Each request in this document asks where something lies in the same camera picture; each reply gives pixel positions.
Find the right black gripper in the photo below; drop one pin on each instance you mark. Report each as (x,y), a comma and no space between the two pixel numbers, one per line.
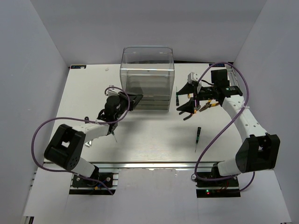
(188,107)

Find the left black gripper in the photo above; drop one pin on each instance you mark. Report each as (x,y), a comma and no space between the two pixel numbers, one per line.
(135,99)

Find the clear plastic drawer cabinet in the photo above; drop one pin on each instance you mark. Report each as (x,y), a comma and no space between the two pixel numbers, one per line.
(150,71)

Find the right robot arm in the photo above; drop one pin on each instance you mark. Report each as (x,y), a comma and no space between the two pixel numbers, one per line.
(259,149)

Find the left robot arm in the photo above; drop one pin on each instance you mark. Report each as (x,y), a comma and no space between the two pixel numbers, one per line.
(65,147)

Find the right blue label sticker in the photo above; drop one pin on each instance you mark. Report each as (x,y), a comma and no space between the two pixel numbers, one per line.
(217,65)

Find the blue label sticker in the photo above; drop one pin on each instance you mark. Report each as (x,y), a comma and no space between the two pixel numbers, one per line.
(77,66)
(217,65)

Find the silver adjustable wrench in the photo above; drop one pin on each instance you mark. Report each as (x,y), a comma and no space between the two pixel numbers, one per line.
(89,143)

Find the left blue label sticker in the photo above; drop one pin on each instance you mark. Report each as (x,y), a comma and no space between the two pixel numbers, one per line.
(77,66)

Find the orange handled pliers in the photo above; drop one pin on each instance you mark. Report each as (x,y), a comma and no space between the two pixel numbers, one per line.
(190,115)

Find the yellow handled small pliers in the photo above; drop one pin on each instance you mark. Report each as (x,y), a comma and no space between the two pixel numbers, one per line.
(208,104)

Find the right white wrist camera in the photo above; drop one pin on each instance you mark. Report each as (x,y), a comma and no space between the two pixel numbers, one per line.
(193,79)

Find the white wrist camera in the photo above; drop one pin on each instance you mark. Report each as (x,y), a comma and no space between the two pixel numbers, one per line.
(193,79)
(110,91)

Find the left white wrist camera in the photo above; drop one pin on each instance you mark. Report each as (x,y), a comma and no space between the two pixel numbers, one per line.
(110,91)

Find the right aluminium rail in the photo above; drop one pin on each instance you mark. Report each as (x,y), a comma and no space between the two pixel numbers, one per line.
(233,77)

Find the aluminium rail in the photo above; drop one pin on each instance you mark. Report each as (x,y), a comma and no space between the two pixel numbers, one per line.
(233,77)
(115,165)

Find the front aluminium rail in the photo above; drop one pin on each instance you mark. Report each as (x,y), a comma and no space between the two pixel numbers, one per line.
(115,165)

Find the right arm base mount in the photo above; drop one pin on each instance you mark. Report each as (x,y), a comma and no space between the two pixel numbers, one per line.
(217,189)

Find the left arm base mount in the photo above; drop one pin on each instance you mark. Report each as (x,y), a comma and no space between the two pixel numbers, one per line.
(81,186)

